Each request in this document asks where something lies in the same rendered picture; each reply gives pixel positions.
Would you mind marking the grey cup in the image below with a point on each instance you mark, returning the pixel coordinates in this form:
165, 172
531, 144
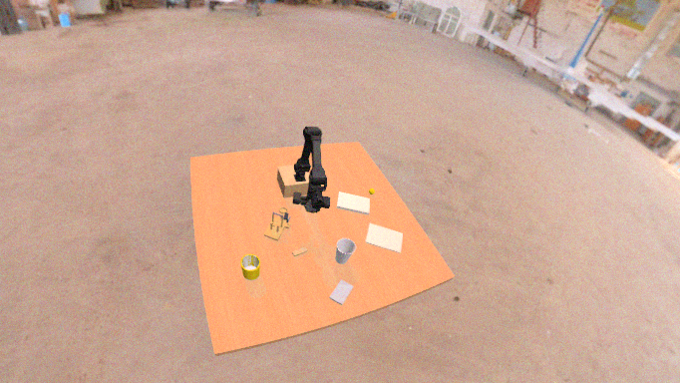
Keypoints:
344, 249

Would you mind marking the beige flat rectangular pad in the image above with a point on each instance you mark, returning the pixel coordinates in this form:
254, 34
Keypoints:
384, 237

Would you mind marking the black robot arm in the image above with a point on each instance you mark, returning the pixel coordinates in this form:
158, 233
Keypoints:
317, 177

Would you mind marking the yellow mug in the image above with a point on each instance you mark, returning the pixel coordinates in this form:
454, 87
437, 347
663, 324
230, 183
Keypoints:
250, 265

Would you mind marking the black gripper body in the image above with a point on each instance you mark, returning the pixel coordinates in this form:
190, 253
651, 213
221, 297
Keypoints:
298, 198

